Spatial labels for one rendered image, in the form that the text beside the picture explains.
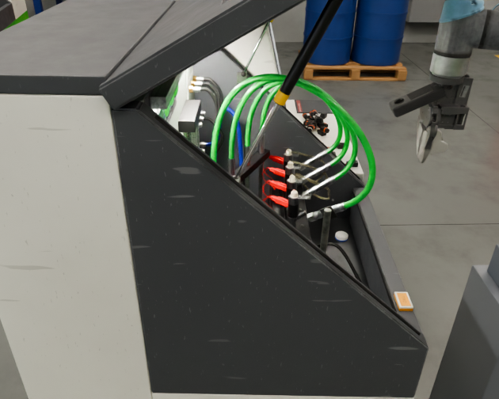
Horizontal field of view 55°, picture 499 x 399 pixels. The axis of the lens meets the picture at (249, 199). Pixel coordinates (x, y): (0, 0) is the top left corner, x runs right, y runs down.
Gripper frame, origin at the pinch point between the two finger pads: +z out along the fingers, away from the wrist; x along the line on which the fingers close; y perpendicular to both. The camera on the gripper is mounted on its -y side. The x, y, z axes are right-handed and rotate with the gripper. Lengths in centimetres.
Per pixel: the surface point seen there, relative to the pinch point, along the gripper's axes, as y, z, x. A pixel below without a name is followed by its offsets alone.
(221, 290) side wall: -45, 11, -35
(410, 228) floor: 61, 121, 147
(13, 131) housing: -76, -20, -35
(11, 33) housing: -86, -29, -9
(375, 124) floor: 76, 121, 319
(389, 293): -7.2, 26.2, -18.6
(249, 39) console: -41, -19, 35
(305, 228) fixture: -25.1, 22.9, 2.8
